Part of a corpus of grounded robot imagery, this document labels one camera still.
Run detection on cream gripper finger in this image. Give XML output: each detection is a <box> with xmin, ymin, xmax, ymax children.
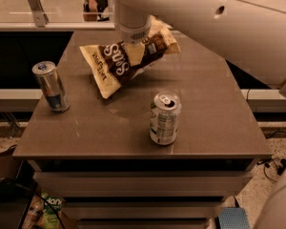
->
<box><xmin>126</xmin><ymin>42</ymin><xmax>145</xmax><ymax>66</ymax></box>

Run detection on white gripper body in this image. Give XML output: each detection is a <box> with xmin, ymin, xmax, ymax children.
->
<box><xmin>113</xmin><ymin>0</ymin><xmax>152</xmax><ymax>44</ymax></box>

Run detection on brown chip bag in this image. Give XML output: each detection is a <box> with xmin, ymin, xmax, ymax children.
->
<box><xmin>80</xmin><ymin>17</ymin><xmax>180</xmax><ymax>99</ymax></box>

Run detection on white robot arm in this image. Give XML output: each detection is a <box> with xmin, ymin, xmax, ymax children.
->
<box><xmin>113</xmin><ymin>0</ymin><xmax>286</xmax><ymax>97</ymax></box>

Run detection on white green soda can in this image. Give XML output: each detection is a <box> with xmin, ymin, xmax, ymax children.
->
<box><xmin>150</xmin><ymin>92</ymin><xmax>181</xmax><ymax>145</ymax></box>

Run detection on silver blue redbull can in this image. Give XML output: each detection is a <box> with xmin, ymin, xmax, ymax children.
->
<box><xmin>31</xmin><ymin>61</ymin><xmax>71</xmax><ymax>113</ymax></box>

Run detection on brown bag on floor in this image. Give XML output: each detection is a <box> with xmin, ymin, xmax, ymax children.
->
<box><xmin>0</xmin><ymin>145</ymin><xmax>21</xmax><ymax>179</ymax></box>

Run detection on green snack bag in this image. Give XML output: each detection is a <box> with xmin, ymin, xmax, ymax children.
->
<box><xmin>37</xmin><ymin>191</ymin><xmax>62</xmax><ymax>229</ymax></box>

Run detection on person in dark shirt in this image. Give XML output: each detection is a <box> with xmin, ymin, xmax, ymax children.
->
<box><xmin>83</xmin><ymin>0</ymin><xmax>110</xmax><ymax>22</ymax></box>

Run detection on grey drawer cabinet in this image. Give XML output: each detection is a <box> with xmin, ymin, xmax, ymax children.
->
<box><xmin>14</xmin><ymin>31</ymin><xmax>271</xmax><ymax>228</ymax></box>

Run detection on metal glass railing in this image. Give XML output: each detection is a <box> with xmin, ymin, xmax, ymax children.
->
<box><xmin>0</xmin><ymin>0</ymin><xmax>286</xmax><ymax>32</ymax></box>

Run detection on plastic bottle on floor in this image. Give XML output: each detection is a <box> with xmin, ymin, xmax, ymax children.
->
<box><xmin>21</xmin><ymin>201</ymin><xmax>43</xmax><ymax>229</ymax></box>

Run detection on blue perforated box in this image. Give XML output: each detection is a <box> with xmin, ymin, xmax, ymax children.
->
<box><xmin>218</xmin><ymin>207</ymin><xmax>250</xmax><ymax>229</ymax></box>

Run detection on black floor cable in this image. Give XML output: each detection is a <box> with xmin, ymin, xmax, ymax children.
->
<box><xmin>256</xmin><ymin>157</ymin><xmax>286</xmax><ymax>183</ymax></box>

